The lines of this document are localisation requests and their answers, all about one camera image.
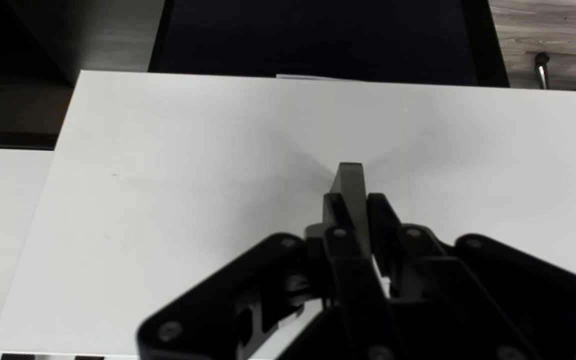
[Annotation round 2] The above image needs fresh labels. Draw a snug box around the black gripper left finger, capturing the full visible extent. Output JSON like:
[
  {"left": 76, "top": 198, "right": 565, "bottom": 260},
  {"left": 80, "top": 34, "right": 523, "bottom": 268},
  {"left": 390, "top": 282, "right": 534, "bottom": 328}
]
[{"left": 133, "top": 193, "right": 395, "bottom": 360}]

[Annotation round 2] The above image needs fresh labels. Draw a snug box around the black cube shelf unit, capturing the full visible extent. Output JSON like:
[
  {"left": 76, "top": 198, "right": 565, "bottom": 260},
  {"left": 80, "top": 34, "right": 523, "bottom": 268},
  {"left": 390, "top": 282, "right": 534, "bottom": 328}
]
[{"left": 0, "top": 0, "right": 511, "bottom": 151}]

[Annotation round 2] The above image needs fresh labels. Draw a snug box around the white drawer with grey handle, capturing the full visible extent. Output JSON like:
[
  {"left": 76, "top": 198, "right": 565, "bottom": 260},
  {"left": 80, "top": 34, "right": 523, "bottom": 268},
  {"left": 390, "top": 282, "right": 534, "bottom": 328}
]
[{"left": 0, "top": 69, "right": 576, "bottom": 360}]

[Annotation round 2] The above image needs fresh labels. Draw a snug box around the white cabinet door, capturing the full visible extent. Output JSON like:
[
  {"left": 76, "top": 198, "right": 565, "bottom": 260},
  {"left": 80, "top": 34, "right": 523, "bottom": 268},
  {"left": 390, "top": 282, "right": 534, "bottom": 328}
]
[{"left": 0, "top": 147, "right": 57, "bottom": 360}]

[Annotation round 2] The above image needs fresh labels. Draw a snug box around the black fabric storage bin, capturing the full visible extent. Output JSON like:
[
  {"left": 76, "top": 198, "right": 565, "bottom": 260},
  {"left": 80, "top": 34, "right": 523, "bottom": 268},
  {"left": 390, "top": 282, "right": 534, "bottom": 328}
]
[{"left": 146, "top": 0, "right": 494, "bottom": 83}]

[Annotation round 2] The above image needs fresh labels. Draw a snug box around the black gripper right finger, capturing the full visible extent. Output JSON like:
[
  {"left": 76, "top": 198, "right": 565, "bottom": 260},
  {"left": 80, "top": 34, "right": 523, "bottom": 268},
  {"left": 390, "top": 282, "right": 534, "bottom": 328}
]
[{"left": 365, "top": 193, "right": 576, "bottom": 360}]

